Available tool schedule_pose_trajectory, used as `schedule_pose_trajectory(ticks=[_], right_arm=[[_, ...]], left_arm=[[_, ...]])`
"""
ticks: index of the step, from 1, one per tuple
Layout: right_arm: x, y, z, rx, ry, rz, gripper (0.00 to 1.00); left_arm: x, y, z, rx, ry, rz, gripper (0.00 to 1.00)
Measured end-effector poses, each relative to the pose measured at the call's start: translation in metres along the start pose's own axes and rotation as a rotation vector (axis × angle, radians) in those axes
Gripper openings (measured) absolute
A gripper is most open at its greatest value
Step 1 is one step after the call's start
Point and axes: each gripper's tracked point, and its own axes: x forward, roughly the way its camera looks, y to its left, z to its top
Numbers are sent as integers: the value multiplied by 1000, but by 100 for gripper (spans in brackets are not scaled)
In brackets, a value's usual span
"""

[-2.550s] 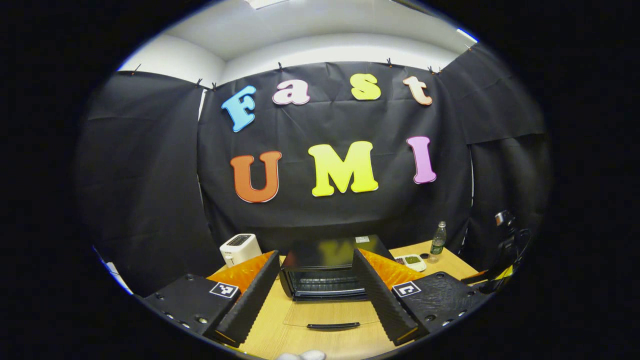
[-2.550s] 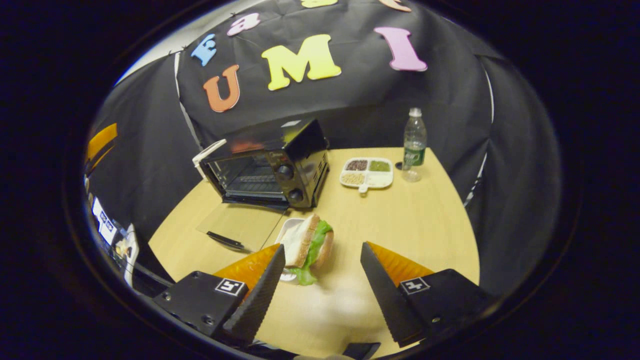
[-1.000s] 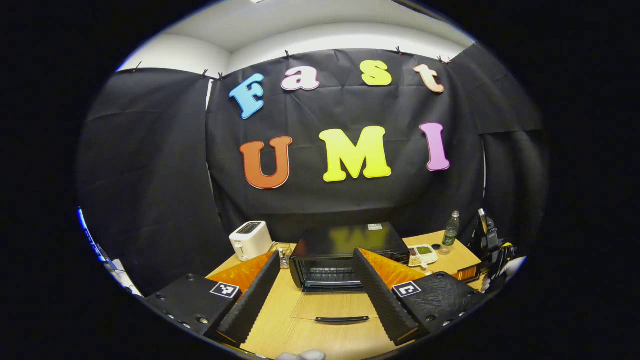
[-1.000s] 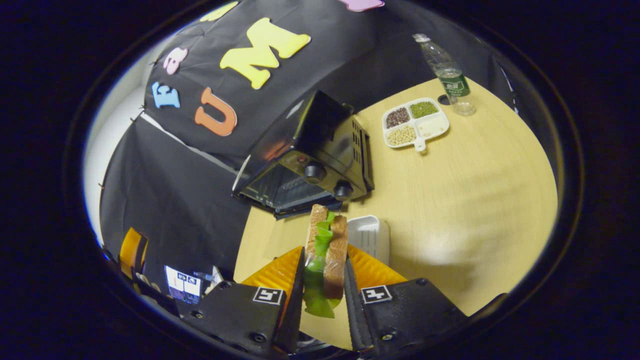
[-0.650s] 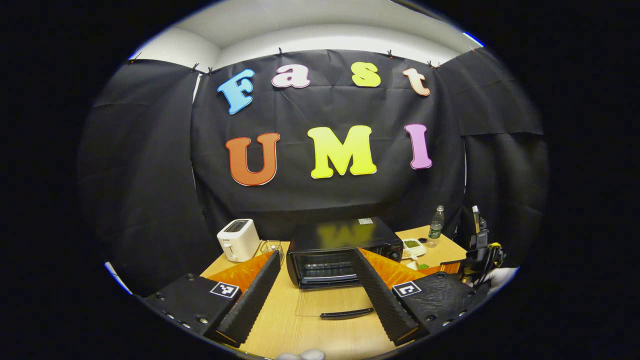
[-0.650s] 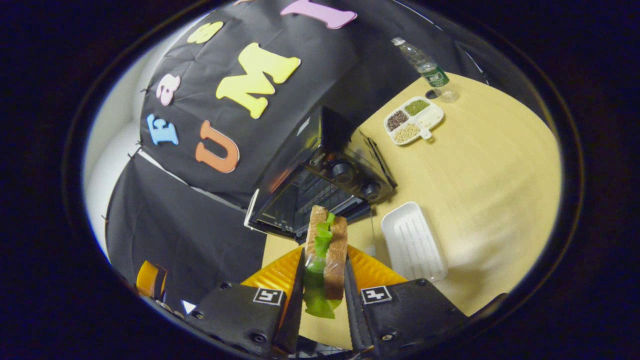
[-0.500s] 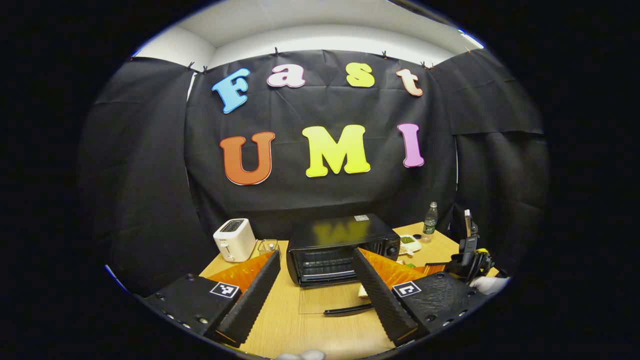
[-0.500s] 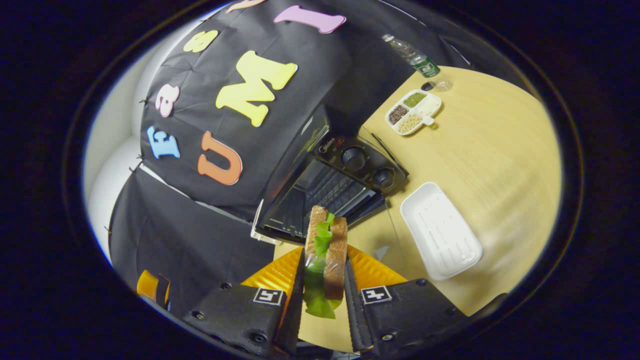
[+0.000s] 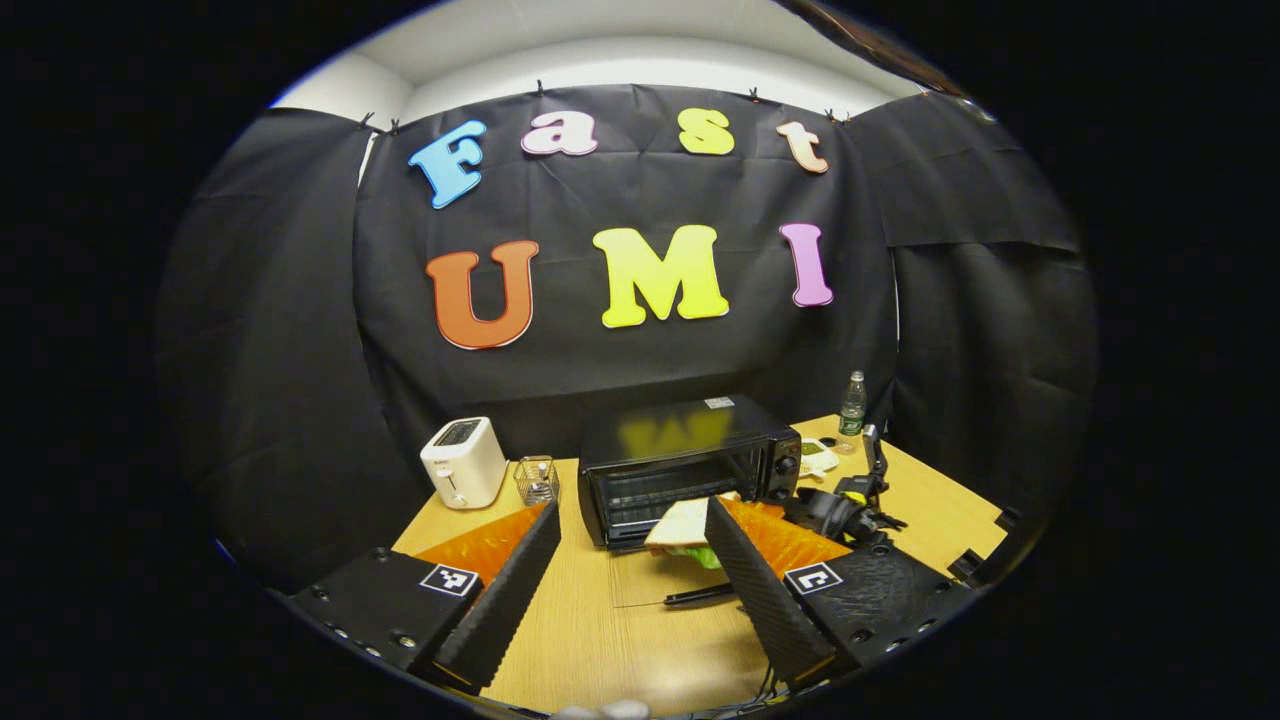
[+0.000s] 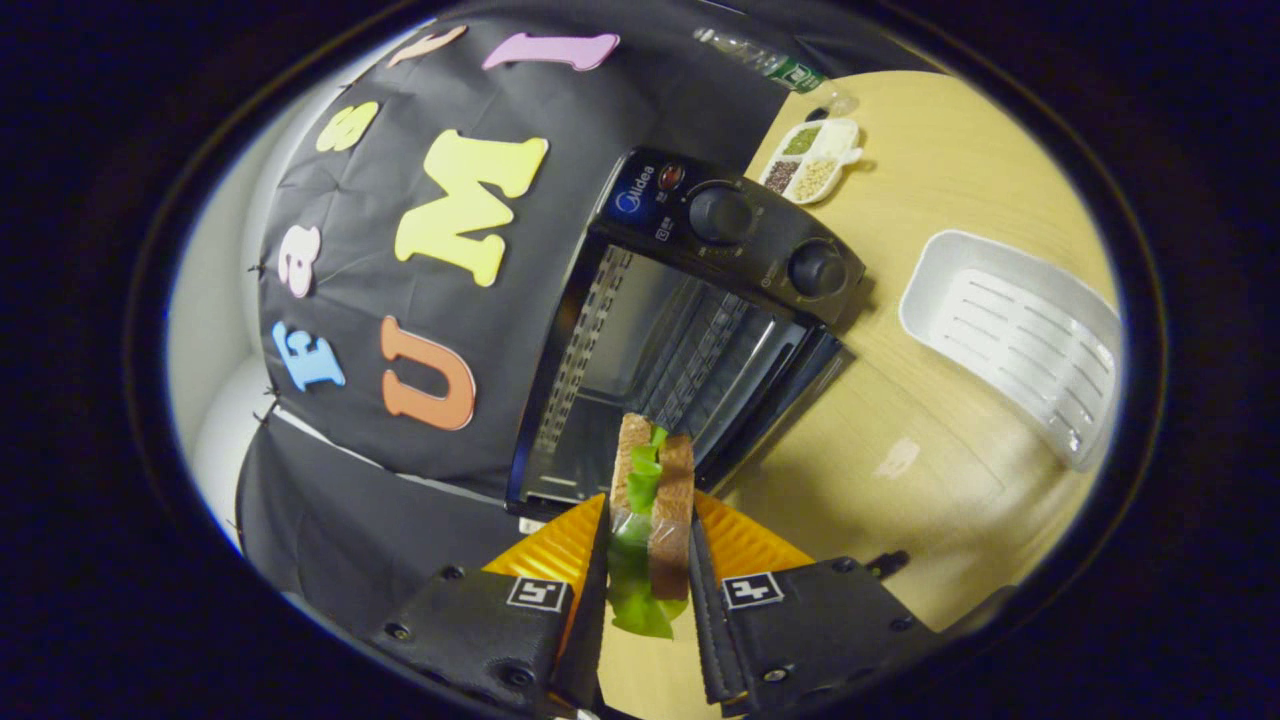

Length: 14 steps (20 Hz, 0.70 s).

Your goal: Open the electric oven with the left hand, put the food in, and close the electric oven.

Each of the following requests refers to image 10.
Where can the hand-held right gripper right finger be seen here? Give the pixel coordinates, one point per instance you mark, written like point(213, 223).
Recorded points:
point(800, 640)

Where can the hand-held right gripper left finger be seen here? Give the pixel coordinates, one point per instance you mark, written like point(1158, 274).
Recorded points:
point(500, 640)

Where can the lettuce sandwich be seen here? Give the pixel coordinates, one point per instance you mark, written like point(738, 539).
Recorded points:
point(672, 500)

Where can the black electric oven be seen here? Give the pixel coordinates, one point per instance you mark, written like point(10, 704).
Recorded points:
point(760, 240)

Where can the white plastic tray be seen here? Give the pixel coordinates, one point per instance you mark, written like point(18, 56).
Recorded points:
point(1010, 340)

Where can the white compartment dish with grains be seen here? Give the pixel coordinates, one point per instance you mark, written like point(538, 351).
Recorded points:
point(810, 160)

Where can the small dark round object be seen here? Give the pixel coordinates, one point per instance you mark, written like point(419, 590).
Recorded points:
point(817, 113)

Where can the clear water bottle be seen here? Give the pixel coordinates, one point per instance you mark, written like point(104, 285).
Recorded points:
point(770, 62)

